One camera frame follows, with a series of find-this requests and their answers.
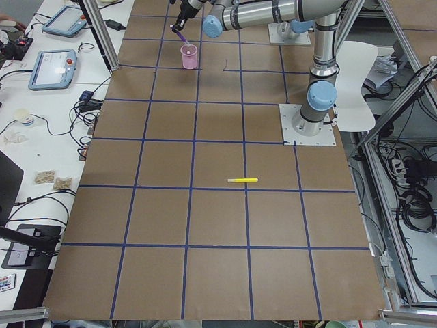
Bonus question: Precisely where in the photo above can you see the purple pen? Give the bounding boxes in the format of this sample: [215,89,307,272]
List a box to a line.
[170,25,191,46]

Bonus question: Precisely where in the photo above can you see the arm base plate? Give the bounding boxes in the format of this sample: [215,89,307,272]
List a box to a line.
[268,20,313,46]
[279,104,336,146]

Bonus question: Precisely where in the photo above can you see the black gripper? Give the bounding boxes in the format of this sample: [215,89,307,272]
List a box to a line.
[171,0,205,33]

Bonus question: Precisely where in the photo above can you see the far teach pendant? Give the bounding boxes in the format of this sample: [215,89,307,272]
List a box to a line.
[42,5,87,38]

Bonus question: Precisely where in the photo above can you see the near teach pendant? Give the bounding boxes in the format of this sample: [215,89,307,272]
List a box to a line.
[28,49,77,91]

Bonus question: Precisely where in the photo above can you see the black power adapter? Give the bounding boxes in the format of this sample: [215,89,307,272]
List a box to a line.
[105,19,126,31]

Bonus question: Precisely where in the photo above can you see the yellow pen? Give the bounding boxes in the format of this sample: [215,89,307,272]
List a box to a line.
[227,178,259,183]

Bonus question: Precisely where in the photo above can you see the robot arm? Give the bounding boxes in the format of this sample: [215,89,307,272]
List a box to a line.
[202,0,347,137]
[277,20,314,40]

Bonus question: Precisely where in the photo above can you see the aluminium frame post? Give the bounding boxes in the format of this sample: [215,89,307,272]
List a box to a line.
[78,0,119,72]

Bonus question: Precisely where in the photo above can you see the pink mesh cup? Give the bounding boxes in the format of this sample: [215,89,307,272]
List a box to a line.
[180,44,198,70]

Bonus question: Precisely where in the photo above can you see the white chair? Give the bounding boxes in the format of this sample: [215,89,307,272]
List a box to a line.
[335,41,378,132]

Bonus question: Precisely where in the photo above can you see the teach pendant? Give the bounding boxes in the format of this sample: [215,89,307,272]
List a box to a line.
[28,49,77,91]
[42,5,87,38]

